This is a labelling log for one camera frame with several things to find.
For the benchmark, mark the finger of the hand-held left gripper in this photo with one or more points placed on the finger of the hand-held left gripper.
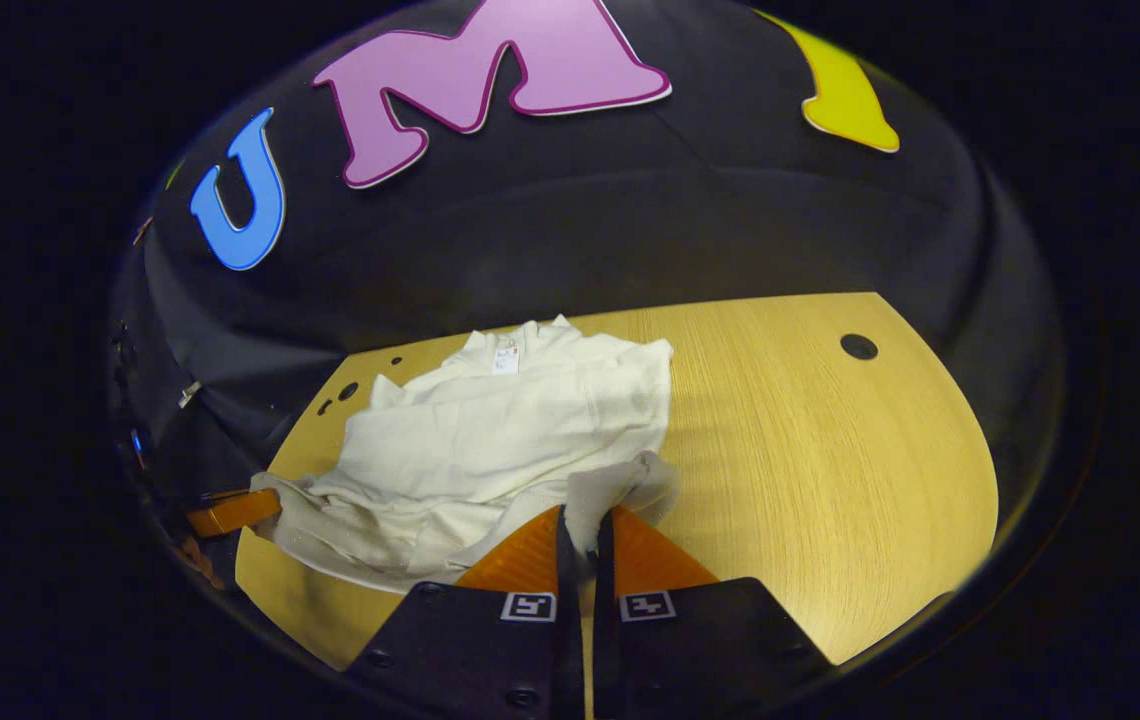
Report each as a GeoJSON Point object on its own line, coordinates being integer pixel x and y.
{"type": "Point", "coordinates": [235, 513]}

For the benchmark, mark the small white clip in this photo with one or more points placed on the small white clip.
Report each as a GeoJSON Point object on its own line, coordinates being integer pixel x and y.
{"type": "Point", "coordinates": [190, 393]}

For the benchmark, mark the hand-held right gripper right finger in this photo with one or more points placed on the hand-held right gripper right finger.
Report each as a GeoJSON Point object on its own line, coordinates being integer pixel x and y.
{"type": "Point", "coordinates": [700, 640]}

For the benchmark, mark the small red clip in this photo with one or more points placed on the small red clip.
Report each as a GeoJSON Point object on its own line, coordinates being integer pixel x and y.
{"type": "Point", "coordinates": [142, 230]}

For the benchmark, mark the black backdrop cloth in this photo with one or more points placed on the black backdrop cloth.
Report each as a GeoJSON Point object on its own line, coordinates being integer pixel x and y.
{"type": "Point", "coordinates": [580, 230]}

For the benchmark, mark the white long-sleeved garment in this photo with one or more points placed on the white long-sleeved garment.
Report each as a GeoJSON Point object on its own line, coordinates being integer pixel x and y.
{"type": "Point", "coordinates": [490, 440]}

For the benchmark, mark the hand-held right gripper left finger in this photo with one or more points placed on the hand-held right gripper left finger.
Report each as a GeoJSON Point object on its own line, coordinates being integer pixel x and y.
{"type": "Point", "coordinates": [490, 650]}

